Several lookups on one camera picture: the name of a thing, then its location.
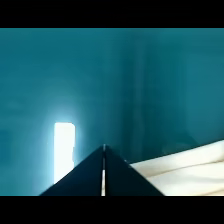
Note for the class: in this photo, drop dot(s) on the cream T-shirt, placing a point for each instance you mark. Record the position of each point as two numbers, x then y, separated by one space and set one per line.
186 173

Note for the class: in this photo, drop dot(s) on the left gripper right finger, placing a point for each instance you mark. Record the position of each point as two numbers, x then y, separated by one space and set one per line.
126 180

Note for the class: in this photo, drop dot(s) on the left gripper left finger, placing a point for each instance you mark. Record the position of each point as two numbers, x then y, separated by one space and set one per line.
83 180

